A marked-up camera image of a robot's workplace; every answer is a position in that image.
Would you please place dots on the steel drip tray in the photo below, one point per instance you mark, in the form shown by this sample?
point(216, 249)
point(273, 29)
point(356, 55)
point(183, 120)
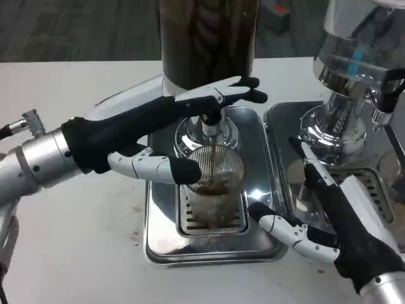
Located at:
point(164, 244)
point(283, 133)

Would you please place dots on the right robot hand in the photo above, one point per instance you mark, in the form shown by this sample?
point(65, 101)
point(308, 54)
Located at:
point(357, 228)

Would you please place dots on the dark box with red label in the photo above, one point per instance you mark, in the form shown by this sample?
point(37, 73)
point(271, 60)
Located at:
point(275, 17)

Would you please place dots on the black tap with plain lever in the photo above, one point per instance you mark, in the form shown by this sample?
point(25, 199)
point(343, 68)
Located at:
point(211, 119)

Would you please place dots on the black tap with loop lever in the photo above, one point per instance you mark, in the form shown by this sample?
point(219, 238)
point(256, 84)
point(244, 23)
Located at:
point(390, 92)

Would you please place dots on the clear empty drink dispenser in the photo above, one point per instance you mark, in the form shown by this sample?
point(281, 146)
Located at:
point(345, 63)

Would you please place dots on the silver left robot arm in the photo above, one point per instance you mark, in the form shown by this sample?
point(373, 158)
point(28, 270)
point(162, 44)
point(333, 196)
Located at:
point(34, 161)

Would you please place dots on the clear ribbed glass cup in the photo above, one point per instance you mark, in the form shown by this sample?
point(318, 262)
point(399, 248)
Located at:
point(228, 177)

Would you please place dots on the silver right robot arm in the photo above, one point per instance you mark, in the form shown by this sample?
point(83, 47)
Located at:
point(386, 288)

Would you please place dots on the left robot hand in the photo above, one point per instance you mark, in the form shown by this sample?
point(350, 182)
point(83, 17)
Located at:
point(126, 123)

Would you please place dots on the dark liquid drink dispenser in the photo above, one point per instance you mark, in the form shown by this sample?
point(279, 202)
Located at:
point(209, 38)

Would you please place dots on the slotted steel drip grid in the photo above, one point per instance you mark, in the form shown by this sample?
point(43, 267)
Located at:
point(376, 190)
point(190, 223)

